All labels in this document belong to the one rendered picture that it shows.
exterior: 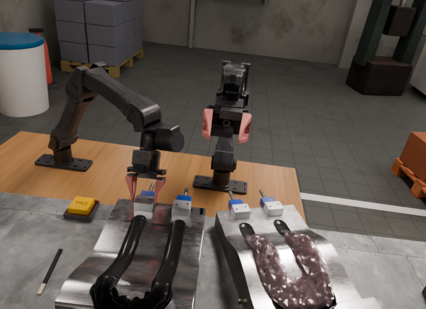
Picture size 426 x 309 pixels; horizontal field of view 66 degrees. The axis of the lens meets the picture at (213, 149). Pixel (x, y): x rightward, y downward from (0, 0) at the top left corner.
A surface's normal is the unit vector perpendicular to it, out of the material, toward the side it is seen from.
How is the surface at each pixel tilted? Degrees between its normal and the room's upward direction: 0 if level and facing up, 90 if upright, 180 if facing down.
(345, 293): 2
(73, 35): 90
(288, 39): 90
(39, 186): 0
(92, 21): 90
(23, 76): 94
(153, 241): 4
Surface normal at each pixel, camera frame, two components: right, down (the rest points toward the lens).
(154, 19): -0.11, 0.48
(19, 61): 0.62, 0.49
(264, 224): 0.09, -0.87
